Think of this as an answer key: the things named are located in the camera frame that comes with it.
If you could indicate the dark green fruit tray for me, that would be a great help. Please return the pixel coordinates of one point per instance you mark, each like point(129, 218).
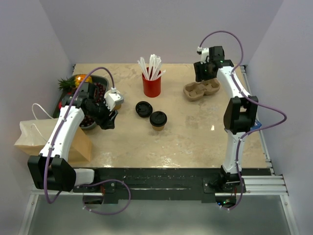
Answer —
point(94, 78)

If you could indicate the dark red grape bunch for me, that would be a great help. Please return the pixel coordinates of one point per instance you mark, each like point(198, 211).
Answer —
point(98, 98)

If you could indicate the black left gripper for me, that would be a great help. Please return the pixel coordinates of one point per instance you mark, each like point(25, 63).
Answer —
point(106, 122)

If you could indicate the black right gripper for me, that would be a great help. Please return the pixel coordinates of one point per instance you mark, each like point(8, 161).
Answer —
point(198, 67)

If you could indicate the white paper coffee cup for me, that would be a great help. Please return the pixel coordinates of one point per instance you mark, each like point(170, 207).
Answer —
point(158, 127)

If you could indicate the brown pulp cup carrier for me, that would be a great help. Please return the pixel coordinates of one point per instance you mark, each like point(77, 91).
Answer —
point(197, 90)

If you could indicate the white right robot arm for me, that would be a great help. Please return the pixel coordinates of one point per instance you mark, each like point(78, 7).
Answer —
point(239, 116)

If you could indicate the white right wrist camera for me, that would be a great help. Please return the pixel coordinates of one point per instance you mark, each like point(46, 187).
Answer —
point(204, 53)

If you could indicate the black plastic cup lid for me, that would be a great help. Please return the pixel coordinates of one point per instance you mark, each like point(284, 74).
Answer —
point(143, 109)
point(158, 117)

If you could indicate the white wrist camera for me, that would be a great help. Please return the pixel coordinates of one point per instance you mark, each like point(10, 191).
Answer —
point(113, 99)
point(204, 53)

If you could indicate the stacked brown paper cups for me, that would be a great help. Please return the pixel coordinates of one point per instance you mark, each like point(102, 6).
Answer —
point(117, 107)

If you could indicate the blue card packet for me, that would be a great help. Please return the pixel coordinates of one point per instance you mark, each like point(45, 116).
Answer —
point(256, 125)

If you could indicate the white wrapped straw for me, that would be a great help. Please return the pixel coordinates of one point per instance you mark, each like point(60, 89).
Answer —
point(159, 75)
point(157, 64)
point(144, 68)
point(151, 63)

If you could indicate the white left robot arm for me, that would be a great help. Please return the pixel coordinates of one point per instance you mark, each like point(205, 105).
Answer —
point(50, 169)

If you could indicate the red ribbed straw cup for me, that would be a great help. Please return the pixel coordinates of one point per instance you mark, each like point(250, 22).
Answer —
point(151, 88)

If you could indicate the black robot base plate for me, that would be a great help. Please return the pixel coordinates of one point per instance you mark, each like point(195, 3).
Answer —
point(172, 184)

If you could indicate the orange pineapple fruit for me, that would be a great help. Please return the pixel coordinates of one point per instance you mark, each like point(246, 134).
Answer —
point(72, 83)

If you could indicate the brown paper takeout bag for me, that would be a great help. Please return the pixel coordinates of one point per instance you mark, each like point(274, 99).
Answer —
point(31, 139)

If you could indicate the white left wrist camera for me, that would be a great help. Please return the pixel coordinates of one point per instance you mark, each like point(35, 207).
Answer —
point(113, 99)

